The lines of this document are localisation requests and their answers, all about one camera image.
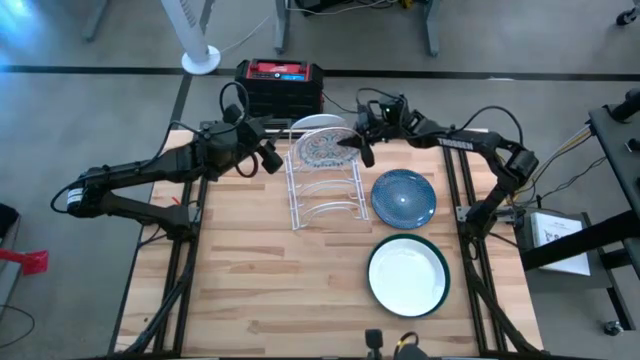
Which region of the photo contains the grey desk leg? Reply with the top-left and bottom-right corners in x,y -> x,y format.
423,0 -> 442,57
273,0 -> 293,55
81,0 -> 110,44

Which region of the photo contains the black power cable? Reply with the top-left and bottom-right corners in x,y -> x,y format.
321,91 -> 359,115

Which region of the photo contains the black aluminium table frame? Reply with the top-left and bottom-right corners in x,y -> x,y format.
107,119 -> 546,360

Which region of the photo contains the white wire dish rack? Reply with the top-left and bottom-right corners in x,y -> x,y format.
283,113 -> 370,232

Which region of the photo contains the white paper manual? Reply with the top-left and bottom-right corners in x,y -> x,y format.
529,212 -> 592,277

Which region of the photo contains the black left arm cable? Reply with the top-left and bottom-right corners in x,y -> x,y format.
218,81 -> 260,180

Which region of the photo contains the floor cable bundle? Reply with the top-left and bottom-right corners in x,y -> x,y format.
284,0 -> 416,17

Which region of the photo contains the white tower fan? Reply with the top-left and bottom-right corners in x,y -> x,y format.
159,0 -> 222,76

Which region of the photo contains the dark green plate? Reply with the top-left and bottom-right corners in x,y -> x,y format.
366,233 -> 452,319

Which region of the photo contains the blue patterned plate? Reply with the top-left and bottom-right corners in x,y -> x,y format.
370,168 -> 438,231

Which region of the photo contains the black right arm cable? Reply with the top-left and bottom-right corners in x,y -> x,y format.
462,104 -> 525,149

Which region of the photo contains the grey base plate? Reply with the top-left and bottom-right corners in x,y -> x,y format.
514,207 -> 614,294

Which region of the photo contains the red black power station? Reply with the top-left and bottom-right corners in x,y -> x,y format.
233,58 -> 325,121

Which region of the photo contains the white floor cable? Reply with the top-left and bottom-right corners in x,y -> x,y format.
219,14 -> 272,55

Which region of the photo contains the floral patterned plate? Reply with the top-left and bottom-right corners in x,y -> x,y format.
293,127 -> 362,170

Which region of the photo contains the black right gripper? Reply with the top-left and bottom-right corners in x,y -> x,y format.
337,97 -> 417,169

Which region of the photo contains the black handle post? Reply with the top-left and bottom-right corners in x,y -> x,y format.
363,328 -> 385,360

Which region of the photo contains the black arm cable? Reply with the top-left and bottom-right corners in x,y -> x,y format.
462,104 -> 525,149
218,81 -> 260,180

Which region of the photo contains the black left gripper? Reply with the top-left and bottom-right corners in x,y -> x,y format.
223,103 -> 292,175

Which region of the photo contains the black equipment stand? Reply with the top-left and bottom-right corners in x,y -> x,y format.
519,88 -> 640,281

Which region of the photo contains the yellow white cable bundle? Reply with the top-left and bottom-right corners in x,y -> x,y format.
517,123 -> 609,201

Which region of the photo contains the black grey crate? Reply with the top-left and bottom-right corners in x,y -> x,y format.
0,202 -> 22,321

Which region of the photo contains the red plastic object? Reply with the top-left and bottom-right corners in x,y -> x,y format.
0,248 -> 50,277

